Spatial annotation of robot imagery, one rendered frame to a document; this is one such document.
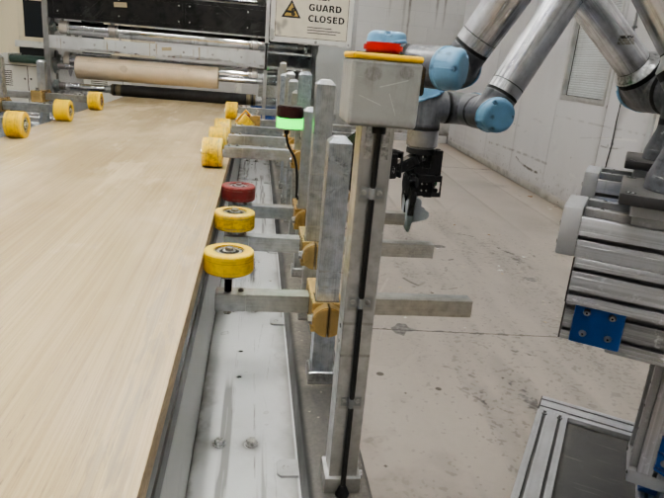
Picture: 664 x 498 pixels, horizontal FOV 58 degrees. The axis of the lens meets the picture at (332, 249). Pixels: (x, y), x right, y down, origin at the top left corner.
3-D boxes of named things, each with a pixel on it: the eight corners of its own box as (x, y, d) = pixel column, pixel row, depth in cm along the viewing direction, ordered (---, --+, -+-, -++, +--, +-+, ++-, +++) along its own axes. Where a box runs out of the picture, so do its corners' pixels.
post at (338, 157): (325, 411, 106) (350, 134, 91) (327, 422, 102) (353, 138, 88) (305, 411, 105) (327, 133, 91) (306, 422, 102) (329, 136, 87)
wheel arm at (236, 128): (359, 141, 221) (360, 131, 220) (361, 142, 218) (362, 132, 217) (221, 131, 215) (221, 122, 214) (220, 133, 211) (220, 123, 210)
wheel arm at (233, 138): (372, 152, 198) (373, 140, 197) (373, 153, 194) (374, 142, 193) (216, 142, 191) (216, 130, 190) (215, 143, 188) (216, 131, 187)
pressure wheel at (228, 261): (226, 299, 105) (228, 236, 102) (261, 312, 101) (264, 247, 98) (192, 312, 99) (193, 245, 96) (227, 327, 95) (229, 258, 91)
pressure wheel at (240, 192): (253, 225, 152) (255, 180, 148) (253, 234, 144) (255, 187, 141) (221, 223, 151) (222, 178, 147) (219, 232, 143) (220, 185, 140)
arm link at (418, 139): (411, 130, 141) (403, 126, 149) (409, 150, 142) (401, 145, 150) (443, 131, 142) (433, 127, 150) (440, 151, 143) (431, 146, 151)
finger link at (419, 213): (428, 235, 150) (432, 199, 147) (405, 234, 150) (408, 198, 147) (425, 231, 153) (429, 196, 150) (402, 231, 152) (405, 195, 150)
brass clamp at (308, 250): (322, 249, 130) (324, 226, 129) (329, 270, 118) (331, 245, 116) (293, 248, 130) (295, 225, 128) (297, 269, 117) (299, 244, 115)
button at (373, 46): (396, 61, 64) (398, 44, 63) (405, 62, 60) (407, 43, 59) (359, 58, 63) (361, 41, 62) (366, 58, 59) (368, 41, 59)
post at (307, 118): (304, 300, 153) (318, 107, 138) (305, 305, 150) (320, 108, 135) (290, 299, 152) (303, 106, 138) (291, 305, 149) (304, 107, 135)
